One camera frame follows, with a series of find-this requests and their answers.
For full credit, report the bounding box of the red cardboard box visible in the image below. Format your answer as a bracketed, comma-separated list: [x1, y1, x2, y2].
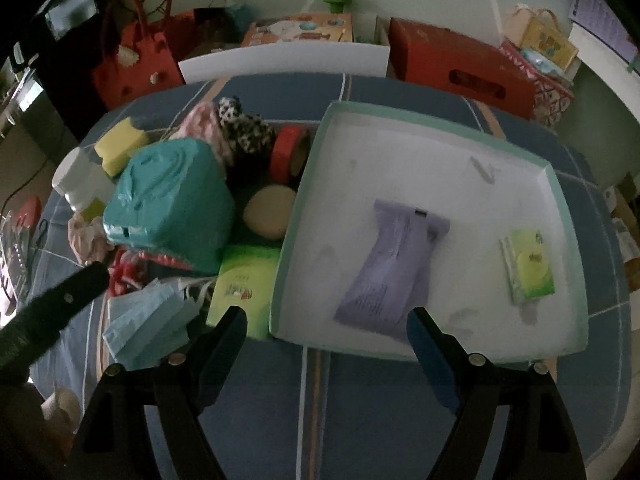
[388, 17, 539, 120]

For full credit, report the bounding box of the beige round sponge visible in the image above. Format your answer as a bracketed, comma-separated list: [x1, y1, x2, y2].
[243, 184, 297, 239]

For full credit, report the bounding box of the large green tissue pack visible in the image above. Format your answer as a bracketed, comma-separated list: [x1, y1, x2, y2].
[205, 244, 281, 340]

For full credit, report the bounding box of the red tape roll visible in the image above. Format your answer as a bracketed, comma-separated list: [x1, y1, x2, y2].
[269, 126, 311, 185]

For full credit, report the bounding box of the plastic water bottle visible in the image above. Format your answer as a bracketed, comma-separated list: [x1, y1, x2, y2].
[220, 0, 257, 27]

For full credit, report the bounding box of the white tray with teal rim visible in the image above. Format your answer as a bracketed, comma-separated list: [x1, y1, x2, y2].
[269, 101, 591, 364]

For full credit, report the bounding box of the blue face mask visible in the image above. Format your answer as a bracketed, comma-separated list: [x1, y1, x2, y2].
[103, 278, 202, 369]

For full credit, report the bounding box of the red slipper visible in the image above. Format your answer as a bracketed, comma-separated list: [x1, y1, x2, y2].
[14, 195, 44, 242]

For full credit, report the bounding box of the black white spotted scrunchie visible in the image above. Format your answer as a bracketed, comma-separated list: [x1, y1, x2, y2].
[215, 96, 276, 167]

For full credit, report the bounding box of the white long box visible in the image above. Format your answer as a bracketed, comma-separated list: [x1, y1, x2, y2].
[178, 42, 391, 84]

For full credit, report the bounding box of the white cotton pad stack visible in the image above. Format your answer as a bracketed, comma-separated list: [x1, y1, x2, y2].
[51, 147, 117, 214]

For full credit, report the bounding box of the small gift bag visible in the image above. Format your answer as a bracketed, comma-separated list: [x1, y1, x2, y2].
[504, 3, 580, 74]

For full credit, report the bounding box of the dark bag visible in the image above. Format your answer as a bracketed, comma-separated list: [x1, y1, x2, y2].
[192, 7, 242, 57]

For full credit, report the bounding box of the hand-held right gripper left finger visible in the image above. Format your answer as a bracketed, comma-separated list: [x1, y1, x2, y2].
[70, 304, 249, 480]

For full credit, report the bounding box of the small green tissue packet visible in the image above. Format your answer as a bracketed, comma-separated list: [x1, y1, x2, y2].
[499, 228, 556, 305]

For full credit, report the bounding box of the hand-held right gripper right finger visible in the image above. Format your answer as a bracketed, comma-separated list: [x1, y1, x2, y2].
[406, 306, 588, 480]

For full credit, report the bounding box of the person's left hand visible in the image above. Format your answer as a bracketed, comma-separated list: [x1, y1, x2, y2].
[0, 382, 81, 480]

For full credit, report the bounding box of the pink white wavy cloth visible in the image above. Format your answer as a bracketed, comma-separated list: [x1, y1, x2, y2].
[169, 102, 236, 167]

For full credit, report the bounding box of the orange toy box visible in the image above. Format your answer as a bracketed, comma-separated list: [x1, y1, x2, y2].
[241, 12, 356, 47]

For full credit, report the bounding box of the red patterned gift bag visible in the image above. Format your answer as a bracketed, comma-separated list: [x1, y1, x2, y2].
[499, 40, 576, 129]

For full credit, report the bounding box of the purple wet wipe packet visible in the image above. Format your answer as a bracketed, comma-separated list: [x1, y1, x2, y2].
[333, 199, 451, 337]

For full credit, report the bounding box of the teal plastic pack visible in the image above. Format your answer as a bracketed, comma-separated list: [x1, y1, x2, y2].
[102, 138, 237, 276]

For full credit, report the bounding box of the blue plaid blanket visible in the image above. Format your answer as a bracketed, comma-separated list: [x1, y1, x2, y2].
[27, 72, 632, 480]

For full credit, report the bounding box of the yellow sponge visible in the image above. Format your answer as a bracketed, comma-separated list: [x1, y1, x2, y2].
[94, 117, 150, 177]

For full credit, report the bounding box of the red felt handbag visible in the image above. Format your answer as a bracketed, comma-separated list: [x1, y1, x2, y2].
[92, 0, 187, 111]

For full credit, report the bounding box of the clear tray with pink contents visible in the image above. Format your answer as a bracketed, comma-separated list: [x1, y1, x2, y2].
[68, 212, 117, 264]

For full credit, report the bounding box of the red white patterned item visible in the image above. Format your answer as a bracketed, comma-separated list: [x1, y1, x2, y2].
[107, 249, 193, 297]

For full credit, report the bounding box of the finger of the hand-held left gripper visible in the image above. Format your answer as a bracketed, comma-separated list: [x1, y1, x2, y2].
[22, 262, 110, 348]

